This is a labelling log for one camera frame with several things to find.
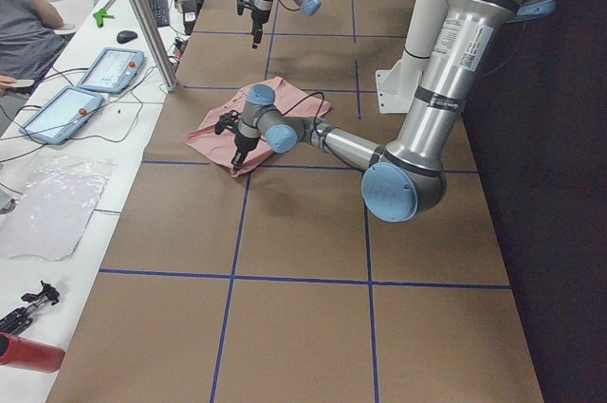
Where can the red bottle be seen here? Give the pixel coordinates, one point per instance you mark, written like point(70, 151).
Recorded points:
point(28, 354)

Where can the black computer mouse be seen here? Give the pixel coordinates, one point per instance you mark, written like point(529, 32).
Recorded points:
point(126, 36)

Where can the black hand tool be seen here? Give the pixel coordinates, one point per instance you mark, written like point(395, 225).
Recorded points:
point(20, 318)

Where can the clear plastic bag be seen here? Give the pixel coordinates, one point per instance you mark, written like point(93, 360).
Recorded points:
point(54, 210)

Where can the far teach pendant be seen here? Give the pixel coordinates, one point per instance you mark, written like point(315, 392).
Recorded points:
point(112, 71)

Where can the near teach pendant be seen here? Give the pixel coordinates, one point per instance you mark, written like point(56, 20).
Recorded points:
point(62, 116)

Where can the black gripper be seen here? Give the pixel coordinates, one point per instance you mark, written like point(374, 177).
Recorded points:
point(258, 18)
point(242, 142)

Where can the pink printed t-shirt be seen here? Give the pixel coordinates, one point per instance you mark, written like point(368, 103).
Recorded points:
point(223, 137)

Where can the green plastic clip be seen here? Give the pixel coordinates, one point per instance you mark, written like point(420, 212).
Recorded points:
point(100, 16)

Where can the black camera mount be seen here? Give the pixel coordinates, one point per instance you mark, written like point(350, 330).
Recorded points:
point(227, 121)
point(243, 5)

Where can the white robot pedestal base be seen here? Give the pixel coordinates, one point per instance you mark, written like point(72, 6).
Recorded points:
point(396, 87)

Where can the teach pendant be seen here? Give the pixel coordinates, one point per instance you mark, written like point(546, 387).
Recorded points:
point(112, 71)
point(62, 116)

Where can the aluminium frame post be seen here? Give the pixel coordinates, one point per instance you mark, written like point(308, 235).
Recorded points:
point(154, 42)

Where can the seated person grey shirt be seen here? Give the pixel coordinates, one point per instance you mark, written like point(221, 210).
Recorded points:
point(29, 42)

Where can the black keyboard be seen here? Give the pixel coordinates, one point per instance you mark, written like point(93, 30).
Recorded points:
point(160, 12)

